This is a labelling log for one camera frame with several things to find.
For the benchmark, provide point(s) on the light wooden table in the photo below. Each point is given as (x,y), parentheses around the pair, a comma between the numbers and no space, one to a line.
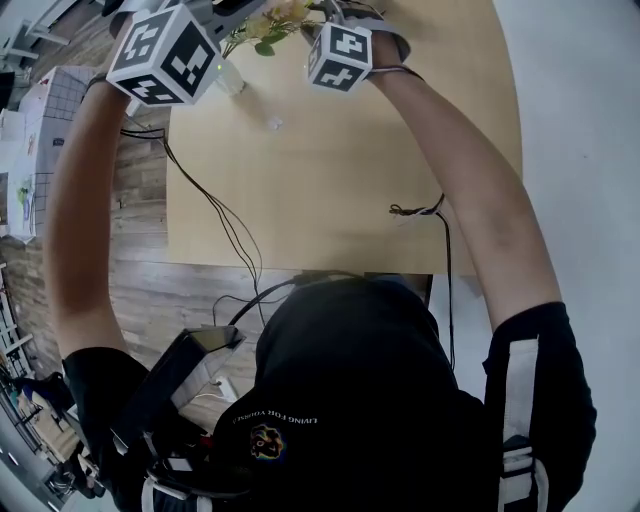
(325,190)

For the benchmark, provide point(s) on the black chest-mounted screen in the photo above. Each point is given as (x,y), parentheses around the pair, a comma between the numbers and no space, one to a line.
(160,385)

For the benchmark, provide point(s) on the person's black shirt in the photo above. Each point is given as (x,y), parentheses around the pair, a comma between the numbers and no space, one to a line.
(350,375)

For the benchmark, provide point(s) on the small white paper scrap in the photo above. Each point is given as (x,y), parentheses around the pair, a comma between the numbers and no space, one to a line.
(274,123)

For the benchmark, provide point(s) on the person's left forearm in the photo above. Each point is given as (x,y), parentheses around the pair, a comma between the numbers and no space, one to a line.
(80,240)

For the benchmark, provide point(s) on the white power adapter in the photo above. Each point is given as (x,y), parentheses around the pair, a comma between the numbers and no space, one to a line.
(222,389)

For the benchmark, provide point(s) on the person's right forearm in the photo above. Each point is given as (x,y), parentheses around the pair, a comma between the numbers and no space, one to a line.
(475,200)

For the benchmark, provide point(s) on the table with checked cloth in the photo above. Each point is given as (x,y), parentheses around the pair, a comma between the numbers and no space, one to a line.
(50,130)

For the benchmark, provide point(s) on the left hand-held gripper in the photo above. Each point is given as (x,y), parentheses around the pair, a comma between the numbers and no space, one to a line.
(160,55)

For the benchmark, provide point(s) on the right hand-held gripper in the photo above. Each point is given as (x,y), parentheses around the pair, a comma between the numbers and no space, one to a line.
(340,55)

